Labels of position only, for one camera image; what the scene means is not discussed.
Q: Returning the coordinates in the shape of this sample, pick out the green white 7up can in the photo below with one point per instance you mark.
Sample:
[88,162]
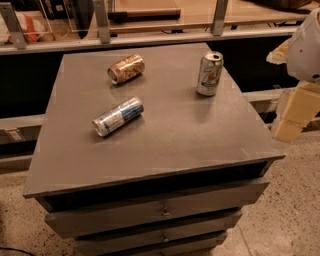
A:
[211,65]

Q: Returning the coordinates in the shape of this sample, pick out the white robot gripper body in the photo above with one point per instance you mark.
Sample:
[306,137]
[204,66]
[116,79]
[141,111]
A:
[305,55]

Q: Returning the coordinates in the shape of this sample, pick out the blue silver energy drink can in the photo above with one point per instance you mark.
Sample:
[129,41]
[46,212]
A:
[117,116]

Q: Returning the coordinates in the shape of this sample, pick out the orange white cloth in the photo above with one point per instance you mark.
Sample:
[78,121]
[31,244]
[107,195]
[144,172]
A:
[35,28]

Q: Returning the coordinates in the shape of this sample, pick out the dark cylindrical bar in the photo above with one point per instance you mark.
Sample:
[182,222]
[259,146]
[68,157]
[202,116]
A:
[144,15]

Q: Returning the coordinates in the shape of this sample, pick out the brown gold soda can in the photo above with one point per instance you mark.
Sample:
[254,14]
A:
[126,69]

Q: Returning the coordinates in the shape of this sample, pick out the grey drawer cabinet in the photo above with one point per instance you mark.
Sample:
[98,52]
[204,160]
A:
[172,180]

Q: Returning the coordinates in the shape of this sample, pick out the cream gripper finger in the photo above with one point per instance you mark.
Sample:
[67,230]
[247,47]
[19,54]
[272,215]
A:
[279,55]
[296,108]

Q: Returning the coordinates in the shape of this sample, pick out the grey metal railing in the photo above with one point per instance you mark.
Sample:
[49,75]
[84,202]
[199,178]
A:
[200,21]

